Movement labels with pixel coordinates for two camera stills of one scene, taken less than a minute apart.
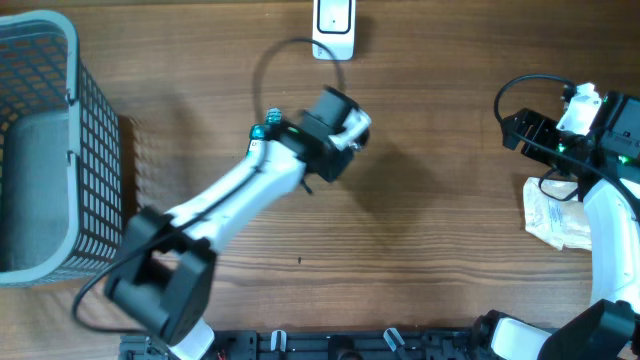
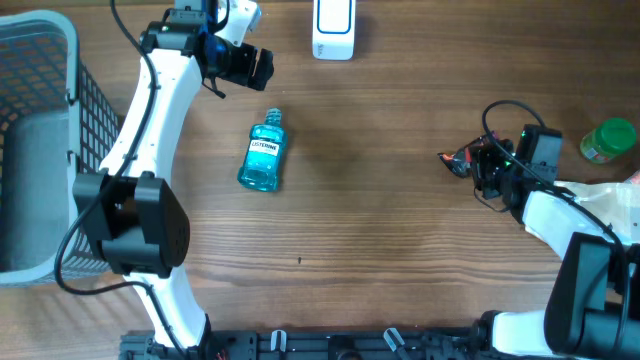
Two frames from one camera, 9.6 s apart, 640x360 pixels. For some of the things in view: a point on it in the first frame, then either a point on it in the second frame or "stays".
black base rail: [349, 344] stays
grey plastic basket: [61, 156] stays
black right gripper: [524, 118] to [481, 155]
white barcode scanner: [334, 24] stays
